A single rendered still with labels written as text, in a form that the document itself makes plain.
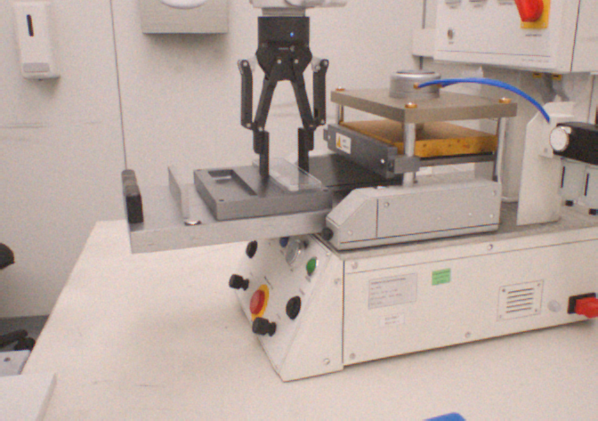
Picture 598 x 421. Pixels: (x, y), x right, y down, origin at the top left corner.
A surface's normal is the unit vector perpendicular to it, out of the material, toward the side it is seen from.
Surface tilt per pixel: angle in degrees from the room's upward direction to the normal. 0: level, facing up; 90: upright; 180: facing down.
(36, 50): 90
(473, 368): 0
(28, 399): 0
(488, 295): 90
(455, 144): 90
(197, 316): 0
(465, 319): 90
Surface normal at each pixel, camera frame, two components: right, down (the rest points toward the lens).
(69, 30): 0.17, 0.27
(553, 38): -0.95, 0.09
